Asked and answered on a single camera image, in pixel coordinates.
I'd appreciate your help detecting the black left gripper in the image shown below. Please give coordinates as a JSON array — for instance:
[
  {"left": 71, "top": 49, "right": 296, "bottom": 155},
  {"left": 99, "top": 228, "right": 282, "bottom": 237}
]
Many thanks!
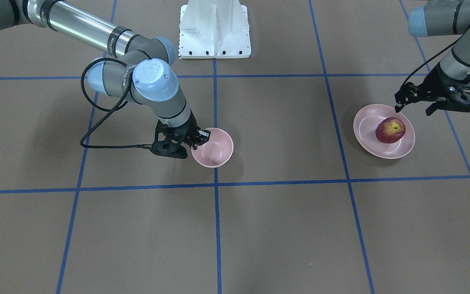
[{"left": 395, "top": 65, "right": 470, "bottom": 116}]

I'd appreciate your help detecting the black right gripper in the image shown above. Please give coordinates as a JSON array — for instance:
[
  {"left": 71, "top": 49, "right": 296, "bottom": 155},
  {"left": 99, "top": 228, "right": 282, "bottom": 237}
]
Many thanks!
[{"left": 150, "top": 118, "right": 211, "bottom": 159}]

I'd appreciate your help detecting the red apple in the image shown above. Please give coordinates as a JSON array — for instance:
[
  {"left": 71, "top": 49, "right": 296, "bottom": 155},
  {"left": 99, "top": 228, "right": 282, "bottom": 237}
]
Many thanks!
[{"left": 375, "top": 117, "right": 406, "bottom": 144}]

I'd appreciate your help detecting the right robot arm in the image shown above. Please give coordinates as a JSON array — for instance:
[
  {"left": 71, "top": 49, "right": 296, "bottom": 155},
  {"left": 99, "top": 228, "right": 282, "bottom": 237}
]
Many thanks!
[{"left": 0, "top": 0, "right": 211, "bottom": 159}]

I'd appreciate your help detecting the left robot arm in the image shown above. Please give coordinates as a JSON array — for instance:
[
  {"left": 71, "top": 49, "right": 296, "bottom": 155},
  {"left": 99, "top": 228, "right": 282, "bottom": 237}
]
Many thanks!
[{"left": 394, "top": 0, "right": 470, "bottom": 116}]

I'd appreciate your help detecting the pink bowl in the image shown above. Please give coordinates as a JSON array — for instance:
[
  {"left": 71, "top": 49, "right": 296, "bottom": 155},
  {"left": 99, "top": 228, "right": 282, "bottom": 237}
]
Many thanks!
[{"left": 191, "top": 128, "right": 234, "bottom": 169}]

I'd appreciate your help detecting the pink plate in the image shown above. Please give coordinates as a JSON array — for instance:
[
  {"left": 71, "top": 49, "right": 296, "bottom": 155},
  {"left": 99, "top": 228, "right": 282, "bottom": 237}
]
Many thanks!
[{"left": 353, "top": 104, "right": 415, "bottom": 159}]

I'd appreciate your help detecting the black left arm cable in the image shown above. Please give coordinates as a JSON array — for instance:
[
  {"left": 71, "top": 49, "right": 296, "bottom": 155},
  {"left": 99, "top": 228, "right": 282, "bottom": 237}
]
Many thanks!
[{"left": 400, "top": 8, "right": 470, "bottom": 96}]

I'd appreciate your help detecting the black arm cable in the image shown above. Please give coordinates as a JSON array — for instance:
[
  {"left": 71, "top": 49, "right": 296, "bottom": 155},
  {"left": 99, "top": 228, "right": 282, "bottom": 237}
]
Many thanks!
[
  {"left": 400, "top": 8, "right": 470, "bottom": 96},
  {"left": 80, "top": 58, "right": 154, "bottom": 149}
]

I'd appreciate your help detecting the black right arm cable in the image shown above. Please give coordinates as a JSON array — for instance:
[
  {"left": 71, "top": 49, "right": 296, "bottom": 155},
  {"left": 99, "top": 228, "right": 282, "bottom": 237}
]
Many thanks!
[{"left": 80, "top": 58, "right": 154, "bottom": 149}]

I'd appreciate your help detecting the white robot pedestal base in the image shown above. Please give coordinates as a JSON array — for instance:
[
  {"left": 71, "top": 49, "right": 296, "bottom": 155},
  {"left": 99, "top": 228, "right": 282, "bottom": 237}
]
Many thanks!
[{"left": 178, "top": 0, "right": 252, "bottom": 59}]

